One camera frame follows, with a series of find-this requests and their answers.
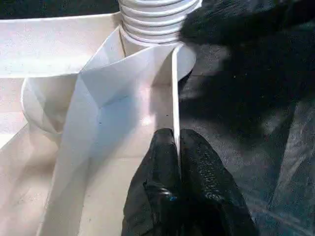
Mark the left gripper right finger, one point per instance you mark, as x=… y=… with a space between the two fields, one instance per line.
x=209 y=186

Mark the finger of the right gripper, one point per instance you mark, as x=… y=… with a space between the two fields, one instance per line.
x=233 y=22

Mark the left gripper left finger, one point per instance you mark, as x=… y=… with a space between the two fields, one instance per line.
x=157 y=186

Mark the white plastic table top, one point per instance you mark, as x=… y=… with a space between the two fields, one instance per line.
x=49 y=44

